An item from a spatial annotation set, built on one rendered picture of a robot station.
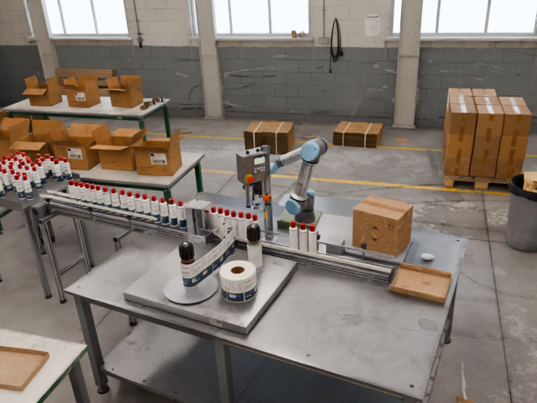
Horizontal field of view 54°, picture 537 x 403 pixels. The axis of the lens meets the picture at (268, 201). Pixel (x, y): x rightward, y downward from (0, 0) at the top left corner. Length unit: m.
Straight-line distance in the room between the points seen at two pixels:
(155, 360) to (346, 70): 5.99
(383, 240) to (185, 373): 1.49
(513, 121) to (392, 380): 4.23
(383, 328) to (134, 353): 1.72
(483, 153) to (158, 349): 4.23
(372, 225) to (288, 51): 5.68
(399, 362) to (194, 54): 7.35
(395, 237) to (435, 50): 5.37
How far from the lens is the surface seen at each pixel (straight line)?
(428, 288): 3.14
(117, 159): 5.13
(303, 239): 3.23
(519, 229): 5.27
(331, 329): 2.78
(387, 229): 3.26
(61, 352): 2.97
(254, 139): 7.38
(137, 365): 3.64
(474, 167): 6.42
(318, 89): 8.65
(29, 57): 11.07
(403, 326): 2.84
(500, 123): 6.28
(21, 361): 3.00
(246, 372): 3.46
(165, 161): 4.82
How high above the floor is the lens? 2.60
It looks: 26 degrees down
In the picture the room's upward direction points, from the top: 3 degrees counter-clockwise
